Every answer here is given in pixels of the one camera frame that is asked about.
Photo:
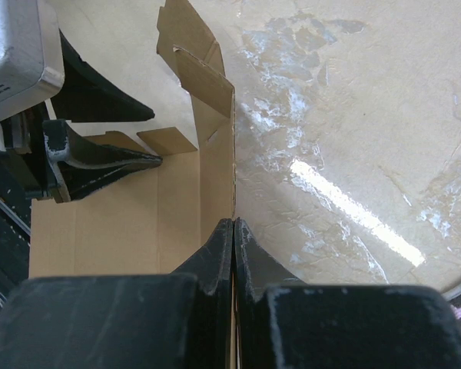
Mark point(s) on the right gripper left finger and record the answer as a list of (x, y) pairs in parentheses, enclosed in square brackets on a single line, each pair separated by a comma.
[(176, 320)]

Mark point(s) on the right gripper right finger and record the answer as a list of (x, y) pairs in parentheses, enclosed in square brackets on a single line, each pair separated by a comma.
[(286, 323)]

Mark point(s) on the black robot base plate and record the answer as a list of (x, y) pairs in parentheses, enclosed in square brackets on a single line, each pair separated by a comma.
[(15, 227)]

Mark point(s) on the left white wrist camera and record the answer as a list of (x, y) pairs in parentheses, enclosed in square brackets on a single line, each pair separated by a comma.
[(31, 63)]

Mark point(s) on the cardboard box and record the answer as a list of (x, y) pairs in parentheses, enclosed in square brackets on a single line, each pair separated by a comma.
[(153, 221)]

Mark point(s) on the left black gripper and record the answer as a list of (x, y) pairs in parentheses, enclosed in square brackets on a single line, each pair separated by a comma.
[(49, 159)]

